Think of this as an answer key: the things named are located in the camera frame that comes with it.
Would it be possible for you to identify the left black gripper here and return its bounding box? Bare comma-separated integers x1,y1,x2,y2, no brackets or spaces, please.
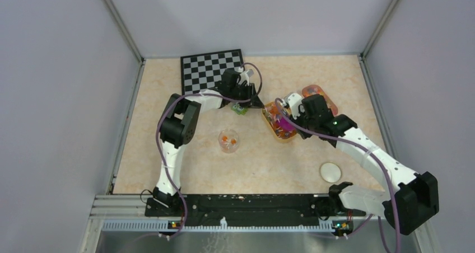
229,83,264,109

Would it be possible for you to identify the magenta plastic scoop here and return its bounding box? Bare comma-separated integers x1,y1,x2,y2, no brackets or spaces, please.
277,117,295,132

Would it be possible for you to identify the clear plastic cup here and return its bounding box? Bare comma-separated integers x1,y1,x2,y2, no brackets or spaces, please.
218,129,240,153

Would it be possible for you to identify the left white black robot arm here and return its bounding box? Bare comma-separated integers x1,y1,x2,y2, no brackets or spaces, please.
152,67,264,216

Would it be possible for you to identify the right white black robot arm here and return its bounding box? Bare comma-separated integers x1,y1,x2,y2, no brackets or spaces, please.
284,93,439,235

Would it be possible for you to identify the tray with orange wrapped candies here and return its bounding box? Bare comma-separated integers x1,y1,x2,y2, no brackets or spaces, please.
261,102,297,143

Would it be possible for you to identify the tray with mixed colourful candies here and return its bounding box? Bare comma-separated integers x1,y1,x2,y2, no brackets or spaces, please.
301,85,338,116

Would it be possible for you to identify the green owl toy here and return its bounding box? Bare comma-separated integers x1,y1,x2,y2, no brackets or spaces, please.
231,103,248,115

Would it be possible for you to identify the white round lid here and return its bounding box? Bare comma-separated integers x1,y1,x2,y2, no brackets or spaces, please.
319,162,342,183

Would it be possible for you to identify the black white chessboard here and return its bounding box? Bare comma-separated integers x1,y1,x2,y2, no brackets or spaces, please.
180,49,244,95

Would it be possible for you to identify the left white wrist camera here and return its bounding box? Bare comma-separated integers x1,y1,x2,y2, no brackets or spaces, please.
238,68,254,85

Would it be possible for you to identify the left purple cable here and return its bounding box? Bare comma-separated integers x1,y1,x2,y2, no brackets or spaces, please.
155,62,263,241

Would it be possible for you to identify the purple cable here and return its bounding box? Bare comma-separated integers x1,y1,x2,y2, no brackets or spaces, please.
155,62,263,241
274,97,403,253

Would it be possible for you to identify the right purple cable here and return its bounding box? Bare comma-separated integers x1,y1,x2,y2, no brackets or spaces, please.
274,97,403,253

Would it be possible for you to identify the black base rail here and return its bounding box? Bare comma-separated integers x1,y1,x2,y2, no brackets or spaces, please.
145,194,365,227

